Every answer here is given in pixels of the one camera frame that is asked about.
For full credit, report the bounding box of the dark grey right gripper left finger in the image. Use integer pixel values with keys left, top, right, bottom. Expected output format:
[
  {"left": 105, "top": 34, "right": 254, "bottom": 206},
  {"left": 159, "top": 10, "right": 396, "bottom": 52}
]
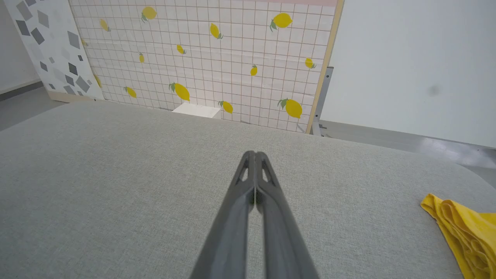
[{"left": 190, "top": 151, "right": 256, "bottom": 279}]

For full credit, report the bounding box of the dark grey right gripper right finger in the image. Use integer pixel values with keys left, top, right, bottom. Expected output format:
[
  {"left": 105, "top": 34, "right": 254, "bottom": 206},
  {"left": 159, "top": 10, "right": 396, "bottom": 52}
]
[{"left": 255, "top": 151, "right": 320, "bottom": 279}]

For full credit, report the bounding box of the yellow tiger face t-shirt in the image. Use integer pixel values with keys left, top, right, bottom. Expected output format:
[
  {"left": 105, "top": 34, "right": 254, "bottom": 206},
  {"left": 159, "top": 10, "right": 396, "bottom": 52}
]
[{"left": 420, "top": 193, "right": 496, "bottom": 279}]

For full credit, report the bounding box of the grey fabric sofa seat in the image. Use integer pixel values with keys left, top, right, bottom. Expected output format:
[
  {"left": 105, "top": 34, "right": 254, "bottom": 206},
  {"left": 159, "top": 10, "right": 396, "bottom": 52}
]
[{"left": 0, "top": 100, "right": 496, "bottom": 279}]

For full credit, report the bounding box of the white rectangular block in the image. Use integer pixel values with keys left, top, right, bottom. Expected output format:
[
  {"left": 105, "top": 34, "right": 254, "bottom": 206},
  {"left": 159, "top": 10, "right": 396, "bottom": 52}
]
[{"left": 172, "top": 103, "right": 222, "bottom": 119}]

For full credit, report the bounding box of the lemon print tile panel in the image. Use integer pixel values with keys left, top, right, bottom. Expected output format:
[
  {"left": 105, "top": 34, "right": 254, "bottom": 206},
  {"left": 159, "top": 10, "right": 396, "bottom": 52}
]
[{"left": 68, "top": 0, "right": 345, "bottom": 134}]

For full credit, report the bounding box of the white partition board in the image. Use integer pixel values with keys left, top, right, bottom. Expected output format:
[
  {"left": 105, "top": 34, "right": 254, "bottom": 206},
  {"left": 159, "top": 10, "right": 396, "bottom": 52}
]
[{"left": 320, "top": 0, "right": 496, "bottom": 150}]

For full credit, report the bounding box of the grey terrazzo pattern panel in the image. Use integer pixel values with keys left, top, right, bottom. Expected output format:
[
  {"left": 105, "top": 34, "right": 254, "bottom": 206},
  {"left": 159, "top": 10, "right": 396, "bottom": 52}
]
[{"left": 14, "top": 0, "right": 105, "bottom": 103}]

